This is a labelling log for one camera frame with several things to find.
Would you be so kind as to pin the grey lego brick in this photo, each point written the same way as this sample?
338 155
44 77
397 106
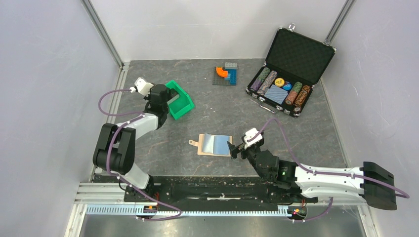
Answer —
230 66

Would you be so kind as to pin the black poker chip case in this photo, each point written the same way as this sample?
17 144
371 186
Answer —
296 58

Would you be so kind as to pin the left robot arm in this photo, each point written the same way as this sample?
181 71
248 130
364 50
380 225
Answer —
115 147

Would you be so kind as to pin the orange curved lego piece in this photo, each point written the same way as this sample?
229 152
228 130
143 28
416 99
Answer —
221 72

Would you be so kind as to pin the dark card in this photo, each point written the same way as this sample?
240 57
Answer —
175 97

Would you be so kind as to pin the pink grey chip stack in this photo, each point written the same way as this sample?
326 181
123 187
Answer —
267 83

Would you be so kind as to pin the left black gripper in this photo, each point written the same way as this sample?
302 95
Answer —
147 98

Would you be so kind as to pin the green red chip stack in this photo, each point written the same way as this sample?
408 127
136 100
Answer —
293 93

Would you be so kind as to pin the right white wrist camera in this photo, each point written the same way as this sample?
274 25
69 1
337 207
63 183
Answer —
251 137

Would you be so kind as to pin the grey lego baseplate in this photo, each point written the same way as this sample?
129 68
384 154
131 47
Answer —
218 80

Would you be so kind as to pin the blue playing card deck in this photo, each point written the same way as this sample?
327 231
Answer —
276 94

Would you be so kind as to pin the white slotted cable duct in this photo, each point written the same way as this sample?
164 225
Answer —
142 210

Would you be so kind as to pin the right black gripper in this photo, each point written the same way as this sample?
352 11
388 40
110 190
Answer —
234 150

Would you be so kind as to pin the green plastic bin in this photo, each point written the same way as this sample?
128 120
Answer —
183 104

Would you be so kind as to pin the purple green chip stack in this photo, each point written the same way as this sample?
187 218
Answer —
260 79

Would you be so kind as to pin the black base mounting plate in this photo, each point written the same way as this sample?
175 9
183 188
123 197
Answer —
227 193

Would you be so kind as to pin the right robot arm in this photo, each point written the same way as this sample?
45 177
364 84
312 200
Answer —
370 183

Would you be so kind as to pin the beige leather card holder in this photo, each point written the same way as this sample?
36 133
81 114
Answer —
212 145

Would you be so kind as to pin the blue dealer chip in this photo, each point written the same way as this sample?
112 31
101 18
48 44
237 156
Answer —
287 86

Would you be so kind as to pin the yellow dealer chip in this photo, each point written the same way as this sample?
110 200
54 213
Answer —
279 82

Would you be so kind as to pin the orange black chip stack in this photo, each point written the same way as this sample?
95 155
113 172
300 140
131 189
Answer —
301 97

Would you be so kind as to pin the blue lego bricks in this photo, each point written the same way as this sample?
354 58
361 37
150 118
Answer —
231 78

